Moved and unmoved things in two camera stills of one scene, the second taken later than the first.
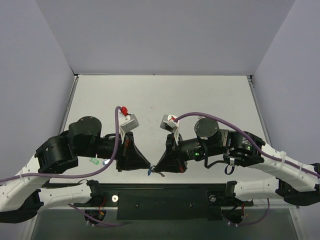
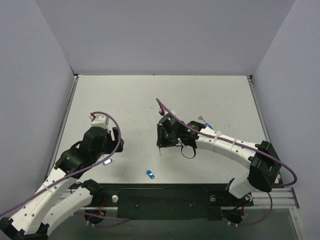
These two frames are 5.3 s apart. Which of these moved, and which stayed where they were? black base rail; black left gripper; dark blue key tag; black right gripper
Moved: black left gripper; black right gripper
Stayed: dark blue key tag; black base rail
